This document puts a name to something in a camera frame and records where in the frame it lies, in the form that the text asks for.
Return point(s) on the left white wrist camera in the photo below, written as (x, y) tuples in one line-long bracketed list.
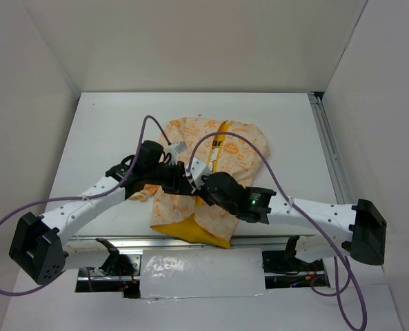
[(176, 148)]

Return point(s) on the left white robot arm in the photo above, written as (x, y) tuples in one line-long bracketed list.
[(37, 245)]

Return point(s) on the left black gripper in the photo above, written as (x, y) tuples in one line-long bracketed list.
[(180, 183)]

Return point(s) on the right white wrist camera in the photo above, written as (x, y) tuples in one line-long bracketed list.
[(196, 172)]

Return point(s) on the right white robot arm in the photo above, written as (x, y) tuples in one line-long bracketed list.
[(291, 211)]

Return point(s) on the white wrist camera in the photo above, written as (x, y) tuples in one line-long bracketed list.
[(176, 148), (196, 172)]

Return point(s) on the aluminium side rail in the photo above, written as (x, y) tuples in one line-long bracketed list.
[(338, 165)]

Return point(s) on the white foil-taped panel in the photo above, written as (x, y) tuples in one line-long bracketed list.
[(206, 273)]

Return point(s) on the aluminium front rail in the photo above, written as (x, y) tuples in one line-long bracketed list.
[(133, 245)]

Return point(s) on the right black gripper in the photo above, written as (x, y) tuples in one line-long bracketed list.
[(203, 188)]

